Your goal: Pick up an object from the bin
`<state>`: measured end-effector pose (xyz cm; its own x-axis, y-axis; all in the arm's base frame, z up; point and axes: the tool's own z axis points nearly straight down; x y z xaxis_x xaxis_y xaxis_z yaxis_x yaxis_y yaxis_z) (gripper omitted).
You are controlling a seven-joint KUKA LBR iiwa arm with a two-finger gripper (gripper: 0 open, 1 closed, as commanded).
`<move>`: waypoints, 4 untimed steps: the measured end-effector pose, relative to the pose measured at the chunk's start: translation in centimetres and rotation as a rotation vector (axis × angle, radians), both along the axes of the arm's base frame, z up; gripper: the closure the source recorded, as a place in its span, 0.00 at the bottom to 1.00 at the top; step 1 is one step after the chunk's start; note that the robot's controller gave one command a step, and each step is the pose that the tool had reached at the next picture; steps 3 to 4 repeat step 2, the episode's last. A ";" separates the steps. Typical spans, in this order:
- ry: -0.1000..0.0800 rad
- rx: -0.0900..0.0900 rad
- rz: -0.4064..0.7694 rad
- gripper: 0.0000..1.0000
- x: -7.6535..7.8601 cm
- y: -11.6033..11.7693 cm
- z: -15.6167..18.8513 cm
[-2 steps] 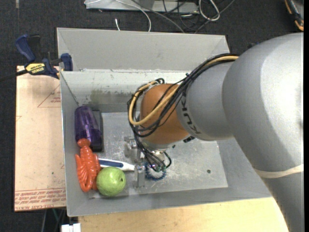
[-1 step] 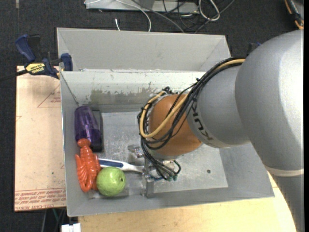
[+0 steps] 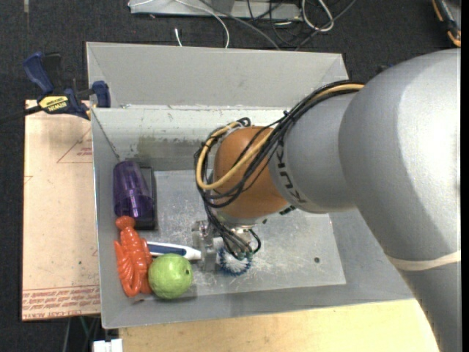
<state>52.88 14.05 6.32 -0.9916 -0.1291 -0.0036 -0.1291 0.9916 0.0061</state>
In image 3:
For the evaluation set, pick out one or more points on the brown cardboard board, red print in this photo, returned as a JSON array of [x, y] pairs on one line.
[[58, 211]]

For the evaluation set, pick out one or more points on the blue and white brush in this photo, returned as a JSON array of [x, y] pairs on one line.
[[172, 250]]

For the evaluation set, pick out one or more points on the green apple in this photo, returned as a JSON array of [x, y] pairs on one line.
[[170, 276]]

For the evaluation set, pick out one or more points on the clear purple plastic cup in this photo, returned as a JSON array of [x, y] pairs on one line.
[[129, 189]]

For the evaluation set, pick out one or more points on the black cylinder on white bracket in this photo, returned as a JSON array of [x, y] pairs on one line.
[[288, 210]]

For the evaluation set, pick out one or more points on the grey metal bin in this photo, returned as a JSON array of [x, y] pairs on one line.
[[286, 255]]

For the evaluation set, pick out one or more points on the orange toy lobster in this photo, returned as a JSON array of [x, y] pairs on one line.
[[132, 259]]

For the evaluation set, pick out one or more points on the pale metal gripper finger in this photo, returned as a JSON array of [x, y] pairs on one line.
[[201, 233], [210, 257]]

